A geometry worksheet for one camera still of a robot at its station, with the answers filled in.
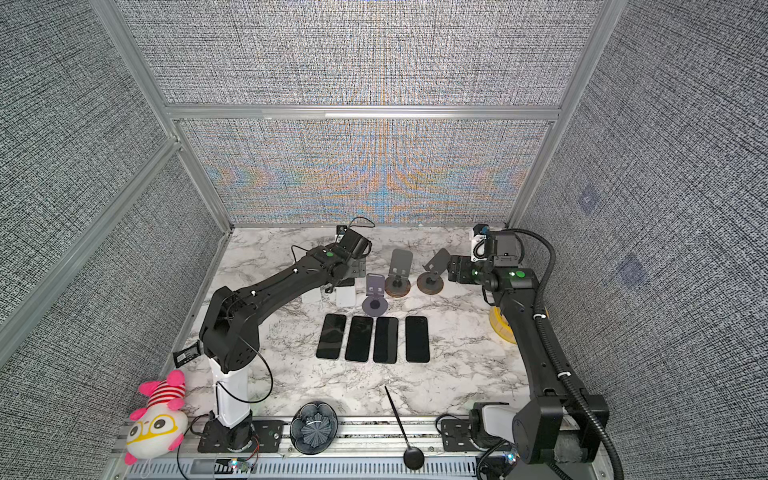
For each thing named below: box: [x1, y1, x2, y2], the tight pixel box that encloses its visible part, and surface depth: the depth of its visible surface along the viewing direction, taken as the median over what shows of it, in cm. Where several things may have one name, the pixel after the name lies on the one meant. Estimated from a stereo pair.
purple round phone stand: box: [362, 273, 388, 317], surface depth 97 cm
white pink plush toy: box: [124, 370, 188, 466], surface depth 71 cm
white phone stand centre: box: [334, 286, 356, 307], surface depth 99 cm
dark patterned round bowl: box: [290, 401, 339, 455], surface depth 75 cm
